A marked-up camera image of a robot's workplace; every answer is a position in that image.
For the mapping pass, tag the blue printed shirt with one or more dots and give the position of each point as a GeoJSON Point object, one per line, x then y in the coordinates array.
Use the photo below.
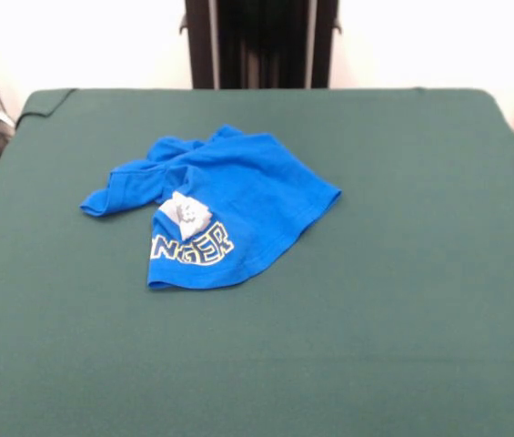
{"type": "Point", "coordinates": [256, 191]}

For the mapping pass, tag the dark green table cloth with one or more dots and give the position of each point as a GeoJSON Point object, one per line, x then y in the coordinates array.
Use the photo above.
{"type": "Point", "coordinates": [238, 364]}

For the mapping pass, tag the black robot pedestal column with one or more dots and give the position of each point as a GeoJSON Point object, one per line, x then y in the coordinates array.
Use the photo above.
{"type": "Point", "coordinates": [261, 45]}

